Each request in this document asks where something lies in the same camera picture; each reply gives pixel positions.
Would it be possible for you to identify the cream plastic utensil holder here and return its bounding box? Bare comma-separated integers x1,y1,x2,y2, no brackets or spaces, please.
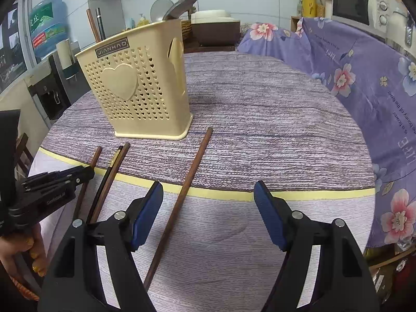
75,18,194,141

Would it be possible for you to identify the blue water bottle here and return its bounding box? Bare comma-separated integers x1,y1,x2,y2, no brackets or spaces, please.
28,0,69,60

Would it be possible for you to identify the black chopstick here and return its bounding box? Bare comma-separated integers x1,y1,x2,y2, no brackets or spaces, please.
96,7,107,40
87,145,124,222

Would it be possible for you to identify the metal spoon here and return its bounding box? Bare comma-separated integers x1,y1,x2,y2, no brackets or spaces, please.
150,0,175,22
162,0,200,20

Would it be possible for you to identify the white paper cup stack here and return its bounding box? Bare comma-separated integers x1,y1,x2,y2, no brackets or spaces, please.
55,38,73,69

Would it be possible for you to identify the white box with brown base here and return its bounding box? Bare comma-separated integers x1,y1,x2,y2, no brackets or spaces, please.
191,9,241,47

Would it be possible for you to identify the white microwave oven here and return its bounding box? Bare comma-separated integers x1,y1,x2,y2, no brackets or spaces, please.
331,0,391,32

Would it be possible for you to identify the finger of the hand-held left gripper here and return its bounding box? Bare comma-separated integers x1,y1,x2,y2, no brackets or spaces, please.
22,166,95,193

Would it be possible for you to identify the small dark wooden stool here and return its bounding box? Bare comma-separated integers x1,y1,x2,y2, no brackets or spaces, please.
14,133,35,177

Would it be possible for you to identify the glass window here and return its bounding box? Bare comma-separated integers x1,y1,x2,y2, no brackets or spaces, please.
0,0,36,95

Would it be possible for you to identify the purple floral cloth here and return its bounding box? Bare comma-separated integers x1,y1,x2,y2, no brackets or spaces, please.
237,16,416,246

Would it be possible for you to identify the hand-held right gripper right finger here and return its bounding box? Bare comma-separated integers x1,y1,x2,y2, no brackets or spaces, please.
254,180,381,312

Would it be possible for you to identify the person's left hand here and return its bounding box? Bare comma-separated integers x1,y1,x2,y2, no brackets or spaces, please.
0,230,50,280

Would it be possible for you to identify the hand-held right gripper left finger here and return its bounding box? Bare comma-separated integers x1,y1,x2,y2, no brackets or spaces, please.
38,181,164,312

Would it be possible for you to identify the grey water dispenser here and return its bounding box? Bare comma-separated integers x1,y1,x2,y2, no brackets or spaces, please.
27,55,72,123

